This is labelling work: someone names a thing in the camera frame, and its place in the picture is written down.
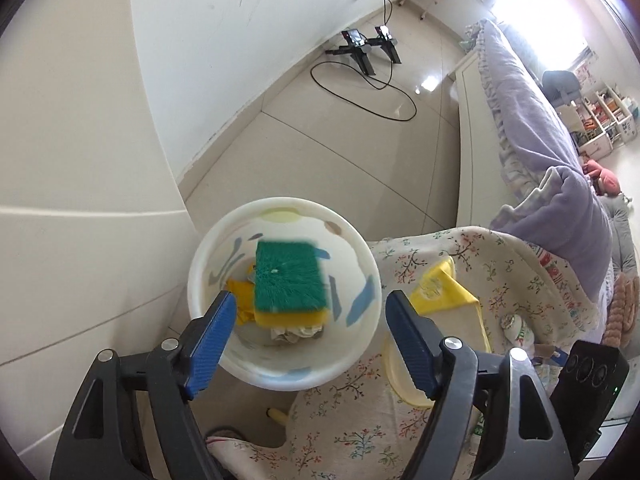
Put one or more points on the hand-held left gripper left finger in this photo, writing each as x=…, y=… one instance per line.
x=210, y=347

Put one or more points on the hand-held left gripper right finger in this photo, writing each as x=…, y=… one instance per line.
x=410, y=347

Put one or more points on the pale yellow plastic lid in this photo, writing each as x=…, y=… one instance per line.
x=397, y=375

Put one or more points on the blue white carton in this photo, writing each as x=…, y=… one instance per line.
x=545, y=355

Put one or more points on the yellow packet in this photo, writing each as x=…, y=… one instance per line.
x=440, y=290

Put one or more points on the small white bottle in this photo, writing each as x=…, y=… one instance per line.
x=517, y=332

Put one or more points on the green yellow sponge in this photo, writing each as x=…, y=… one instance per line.
x=287, y=280

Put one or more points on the white blue patterned bin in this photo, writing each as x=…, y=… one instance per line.
x=347, y=260

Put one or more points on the yellow wrapper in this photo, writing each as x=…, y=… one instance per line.
x=242, y=300

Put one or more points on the crumpled white paper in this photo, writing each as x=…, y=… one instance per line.
x=290, y=335

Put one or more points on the floral tablecloth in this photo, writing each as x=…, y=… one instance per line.
x=350, y=410

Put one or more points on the dark slipper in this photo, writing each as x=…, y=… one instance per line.
x=225, y=433

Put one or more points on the cream table leg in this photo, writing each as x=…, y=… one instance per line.
x=275, y=415

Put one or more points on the brown plush cushion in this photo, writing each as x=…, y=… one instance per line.
x=622, y=310

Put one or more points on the grey cushion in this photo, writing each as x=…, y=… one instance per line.
x=622, y=240

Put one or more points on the pink plush toy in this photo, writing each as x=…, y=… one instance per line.
x=605, y=177

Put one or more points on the white door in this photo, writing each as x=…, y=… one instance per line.
x=75, y=160

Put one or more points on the purple blanket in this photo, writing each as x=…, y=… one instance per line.
x=530, y=125

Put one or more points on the white shelf with items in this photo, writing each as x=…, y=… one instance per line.
x=600, y=120

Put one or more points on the office chair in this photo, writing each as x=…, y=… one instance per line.
x=562, y=85

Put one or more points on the black device with screen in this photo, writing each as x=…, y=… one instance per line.
x=357, y=47
x=387, y=42

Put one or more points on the bright window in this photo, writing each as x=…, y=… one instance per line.
x=540, y=5

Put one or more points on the white bed frame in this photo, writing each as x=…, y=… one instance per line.
x=475, y=160

